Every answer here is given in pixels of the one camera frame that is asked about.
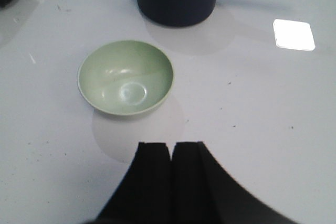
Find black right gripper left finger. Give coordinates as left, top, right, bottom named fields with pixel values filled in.
left=96, top=142, right=171, bottom=223

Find green bowl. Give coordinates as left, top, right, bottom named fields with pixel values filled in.
left=77, top=40, right=174, bottom=116

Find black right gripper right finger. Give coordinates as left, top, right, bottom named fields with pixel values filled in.
left=172, top=142, right=294, bottom=223

